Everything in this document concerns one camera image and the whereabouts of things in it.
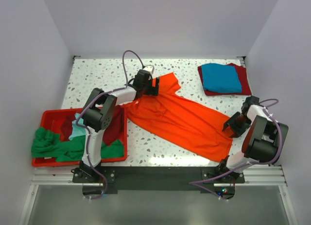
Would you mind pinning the red plastic bin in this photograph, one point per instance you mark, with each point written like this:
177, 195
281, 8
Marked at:
51, 120

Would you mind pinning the folded dark red t shirt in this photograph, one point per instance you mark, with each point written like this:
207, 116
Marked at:
242, 77

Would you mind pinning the green t shirt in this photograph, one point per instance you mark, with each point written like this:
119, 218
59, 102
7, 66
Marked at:
48, 144

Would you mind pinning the orange t shirt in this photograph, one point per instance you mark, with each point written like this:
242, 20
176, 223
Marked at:
183, 122

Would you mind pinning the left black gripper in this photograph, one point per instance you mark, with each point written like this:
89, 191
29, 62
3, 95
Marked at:
150, 85

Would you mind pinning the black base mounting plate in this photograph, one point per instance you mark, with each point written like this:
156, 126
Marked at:
114, 179

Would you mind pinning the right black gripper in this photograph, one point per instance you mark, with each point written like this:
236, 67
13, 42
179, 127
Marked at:
234, 125

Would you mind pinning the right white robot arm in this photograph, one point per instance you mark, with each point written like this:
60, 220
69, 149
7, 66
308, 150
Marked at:
262, 144

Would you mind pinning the folded blue t shirt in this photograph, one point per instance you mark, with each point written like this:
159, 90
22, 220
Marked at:
220, 78

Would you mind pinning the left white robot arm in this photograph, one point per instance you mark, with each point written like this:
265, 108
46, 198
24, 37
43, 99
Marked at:
97, 115

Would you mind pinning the light blue t shirt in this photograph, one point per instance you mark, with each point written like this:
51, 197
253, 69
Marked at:
77, 130

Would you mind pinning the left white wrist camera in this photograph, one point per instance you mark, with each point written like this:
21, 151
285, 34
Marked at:
149, 68

